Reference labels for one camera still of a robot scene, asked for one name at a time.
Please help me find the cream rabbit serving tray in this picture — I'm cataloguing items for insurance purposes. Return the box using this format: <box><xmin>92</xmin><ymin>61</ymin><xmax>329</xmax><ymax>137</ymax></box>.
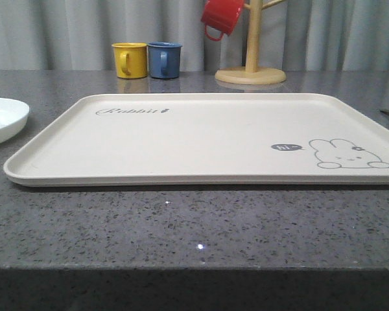
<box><xmin>4</xmin><ymin>93</ymin><xmax>389</xmax><ymax>187</ymax></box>

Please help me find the yellow enamel mug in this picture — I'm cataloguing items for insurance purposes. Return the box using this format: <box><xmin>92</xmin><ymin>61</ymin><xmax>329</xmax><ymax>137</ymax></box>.
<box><xmin>112</xmin><ymin>43</ymin><xmax>148</xmax><ymax>79</ymax></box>

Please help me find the blue enamel mug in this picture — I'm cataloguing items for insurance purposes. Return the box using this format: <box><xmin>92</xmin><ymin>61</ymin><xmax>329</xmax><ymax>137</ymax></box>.
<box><xmin>148</xmin><ymin>41</ymin><xmax>182</xmax><ymax>79</ymax></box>

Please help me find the white round plate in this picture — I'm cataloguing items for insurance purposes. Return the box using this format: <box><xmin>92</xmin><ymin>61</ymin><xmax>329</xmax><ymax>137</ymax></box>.
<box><xmin>0</xmin><ymin>98</ymin><xmax>30</xmax><ymax>143</ymax></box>

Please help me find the wooden mug tree stand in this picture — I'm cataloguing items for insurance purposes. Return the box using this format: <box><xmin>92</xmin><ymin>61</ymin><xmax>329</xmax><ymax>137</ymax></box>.
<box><xmin>215</xmin><ymin>0</ymin><xmax>287</xmax><ymax>85</ymax></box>

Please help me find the grey pleated curtain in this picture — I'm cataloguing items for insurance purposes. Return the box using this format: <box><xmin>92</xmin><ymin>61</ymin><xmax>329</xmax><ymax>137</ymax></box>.
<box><xmin>0</xmin><ymin>1</ymin><xmax>389</xmax><ymax>71</ymax></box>

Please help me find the red enamel mug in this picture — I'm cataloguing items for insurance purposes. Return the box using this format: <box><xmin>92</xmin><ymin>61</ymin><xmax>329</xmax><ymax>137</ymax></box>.
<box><xmin>201</xmin><ymin>0</ymin><xmax>244</xmax><ymax>41</ymax></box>

